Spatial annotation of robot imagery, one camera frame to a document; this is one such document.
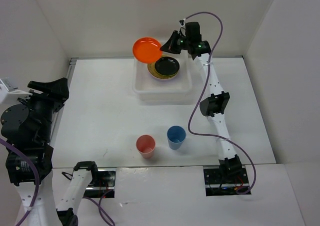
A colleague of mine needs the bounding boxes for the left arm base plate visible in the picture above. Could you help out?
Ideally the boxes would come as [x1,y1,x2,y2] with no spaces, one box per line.
[84,168,116,199]

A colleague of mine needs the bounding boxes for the pink cup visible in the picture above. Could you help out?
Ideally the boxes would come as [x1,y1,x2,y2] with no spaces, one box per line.
[136,135,156,159]

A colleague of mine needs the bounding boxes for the round bamboo mat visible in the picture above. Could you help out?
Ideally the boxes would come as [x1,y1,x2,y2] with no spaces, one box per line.
[147,62,159,74]

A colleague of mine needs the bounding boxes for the purple plate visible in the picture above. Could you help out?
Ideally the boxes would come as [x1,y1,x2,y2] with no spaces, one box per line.
[150,73,178,81]

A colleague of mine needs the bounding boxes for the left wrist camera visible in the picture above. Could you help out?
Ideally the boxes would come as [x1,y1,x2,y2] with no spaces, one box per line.
[0,77,32,105]

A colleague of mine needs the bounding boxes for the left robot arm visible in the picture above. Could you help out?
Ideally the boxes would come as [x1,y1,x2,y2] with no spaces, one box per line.
[0,78,100,226]

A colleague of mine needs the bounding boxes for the white plastic bin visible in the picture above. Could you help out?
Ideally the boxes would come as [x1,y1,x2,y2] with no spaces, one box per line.
[132,54,192,104]

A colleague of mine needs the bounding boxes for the green plate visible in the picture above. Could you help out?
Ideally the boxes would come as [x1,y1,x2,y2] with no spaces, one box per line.
[160,70,179,78]

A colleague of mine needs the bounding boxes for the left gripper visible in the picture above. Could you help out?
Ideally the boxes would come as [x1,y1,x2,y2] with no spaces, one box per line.
[18,75,71,141]

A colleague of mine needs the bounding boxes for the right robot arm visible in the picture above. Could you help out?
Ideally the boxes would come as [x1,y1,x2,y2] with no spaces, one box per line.
[160,20,242,185]

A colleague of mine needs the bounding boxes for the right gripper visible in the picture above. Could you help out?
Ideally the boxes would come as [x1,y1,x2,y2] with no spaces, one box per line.
[160,30,190,54]

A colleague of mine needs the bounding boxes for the black plate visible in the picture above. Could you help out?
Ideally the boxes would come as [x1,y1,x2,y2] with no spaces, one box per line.
[154,56,180,76]

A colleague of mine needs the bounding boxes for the beige plate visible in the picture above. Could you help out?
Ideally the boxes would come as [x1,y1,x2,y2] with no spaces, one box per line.
[147,60,180,80]

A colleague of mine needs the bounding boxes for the blue cup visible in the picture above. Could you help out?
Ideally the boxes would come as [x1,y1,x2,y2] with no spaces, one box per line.
[166,126,187,150]

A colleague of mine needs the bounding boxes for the orange plate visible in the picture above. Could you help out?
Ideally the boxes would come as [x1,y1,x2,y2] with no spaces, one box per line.
[132,37,163,64]

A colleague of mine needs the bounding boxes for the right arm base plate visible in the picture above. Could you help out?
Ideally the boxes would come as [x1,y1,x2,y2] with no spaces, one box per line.
[203,167,250,197]

